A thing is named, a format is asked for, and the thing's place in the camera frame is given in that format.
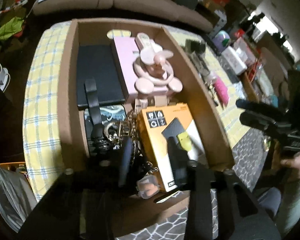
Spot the black hairbrush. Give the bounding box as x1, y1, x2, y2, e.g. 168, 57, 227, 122
84, 78, 109, 154

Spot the orange hard drive box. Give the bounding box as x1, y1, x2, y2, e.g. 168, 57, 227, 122
137, 103, 208, 192

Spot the green clothing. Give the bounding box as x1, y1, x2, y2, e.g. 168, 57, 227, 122
0, 17, 24, 42

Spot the yellow plaid table cloth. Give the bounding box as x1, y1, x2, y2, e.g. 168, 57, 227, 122
22, 21, 253, 203

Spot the white tissue box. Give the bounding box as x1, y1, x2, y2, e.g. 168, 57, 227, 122
222, 46, 247, 76

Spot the pink box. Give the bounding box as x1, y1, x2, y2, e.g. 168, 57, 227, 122
111, 37, 150, 103

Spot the purple round container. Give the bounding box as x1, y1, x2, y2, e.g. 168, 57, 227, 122
212, 30, 231, 53

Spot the cardboard box tray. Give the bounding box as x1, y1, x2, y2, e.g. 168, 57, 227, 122
56, 17, 236, 238

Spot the grey patterned rug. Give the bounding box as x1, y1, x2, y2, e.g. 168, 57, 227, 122
112, 119, 281, 239

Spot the pink handheld fan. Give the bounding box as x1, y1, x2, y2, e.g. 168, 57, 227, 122
133, 33, 183, 95

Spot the pink towel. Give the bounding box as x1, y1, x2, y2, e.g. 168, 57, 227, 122
213, 77, 230, 107

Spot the dark blue notebook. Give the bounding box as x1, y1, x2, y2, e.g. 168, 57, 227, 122
76, 45, 125, 110

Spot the small clear earplug case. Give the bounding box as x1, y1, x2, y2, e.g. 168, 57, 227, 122
136, 175, 159, 199

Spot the person right hand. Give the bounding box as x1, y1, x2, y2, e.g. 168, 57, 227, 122
271, 140, 300, 183

